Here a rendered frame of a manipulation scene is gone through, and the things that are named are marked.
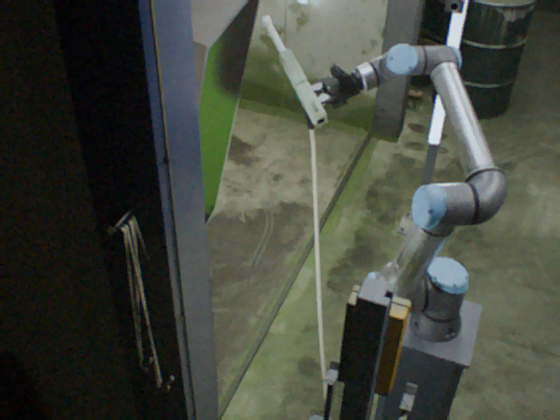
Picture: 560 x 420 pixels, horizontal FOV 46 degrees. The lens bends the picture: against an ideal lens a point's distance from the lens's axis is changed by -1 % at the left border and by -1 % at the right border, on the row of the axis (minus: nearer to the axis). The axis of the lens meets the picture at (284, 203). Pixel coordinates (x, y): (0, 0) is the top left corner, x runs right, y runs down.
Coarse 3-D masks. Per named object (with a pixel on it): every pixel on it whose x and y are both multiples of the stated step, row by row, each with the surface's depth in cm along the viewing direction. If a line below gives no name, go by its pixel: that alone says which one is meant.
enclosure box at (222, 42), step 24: (192, 0) 214; (216, 0) 218; (240, 0) 222; (192, 24) 203; (216, 24) 206; (240, 24) 256; (216, 48) 265; (240, 48) 262; (216, 72) 272; (240, 72) 269; (216, 96) 280; (216, 120) 287; (216, 144) 296; (216, 168) 304; (216, 192) 313
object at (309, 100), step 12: (264, 24) 232; (276, 36) 228; (288, 60) 221; (288, 72) 219; (300, 72) 218; (300, 84) 216; (300, 96) 215; (312, 96) 213; (312, 108) 211; (312, 120) 211; (324, 120) 211
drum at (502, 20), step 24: (480, 0) 420; (480, 24) 428; (504, 24) 425; (528, 24) 437; (480, 48) 438; (504, 48) 436; (480, 72) 448; (504, 72) 450; (432, 96) 494; (480, 96) 459; (504, 96) 465; (480, 120) 471
